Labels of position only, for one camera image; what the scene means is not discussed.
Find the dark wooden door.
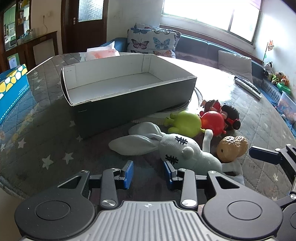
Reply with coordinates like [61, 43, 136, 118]
[61, 1, 109, 53]

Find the tan peanut toy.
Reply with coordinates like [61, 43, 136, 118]
[216, 136, 248, 163]

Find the butterfly print pillow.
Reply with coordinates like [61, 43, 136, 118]
[127, 24, 181, 58]

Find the black-haired red doll figure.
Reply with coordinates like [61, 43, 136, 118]
[200, 99, 241, 131]

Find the blue sofa bench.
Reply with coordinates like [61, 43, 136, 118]
[99, 34, 296, 140]

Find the window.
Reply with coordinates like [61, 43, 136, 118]
[163, 1, 262, 43]

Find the dark wooden cabinet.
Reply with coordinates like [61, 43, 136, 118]
[1, 1, 63, 72]

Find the blue yellow tissue box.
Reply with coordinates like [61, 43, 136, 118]
[0, 64, 30, 123]

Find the green rubber pig toy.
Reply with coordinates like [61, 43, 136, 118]
[164, 110, 205, 138]

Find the grey remote control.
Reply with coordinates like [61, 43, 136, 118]
[234, 76, 262, 100]

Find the clear plastic toy bin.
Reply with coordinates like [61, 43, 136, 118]
[277, 92, 296, 123]

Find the small plush toys pile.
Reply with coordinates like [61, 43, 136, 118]
[263, 62, 291, 95]

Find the red rubber pig toy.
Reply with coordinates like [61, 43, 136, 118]
[201, 110, 226, 136]

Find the white knitted rabbit toy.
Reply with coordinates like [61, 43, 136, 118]
[108, 122, 244, 185]

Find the grey cushion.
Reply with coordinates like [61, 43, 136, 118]
[218, 50, 253, 83]

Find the pink tissue pack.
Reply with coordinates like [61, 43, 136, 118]
[85, 41, 120, 61]

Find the dark cardboard storage box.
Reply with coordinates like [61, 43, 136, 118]
[60, 54, 197, 139]

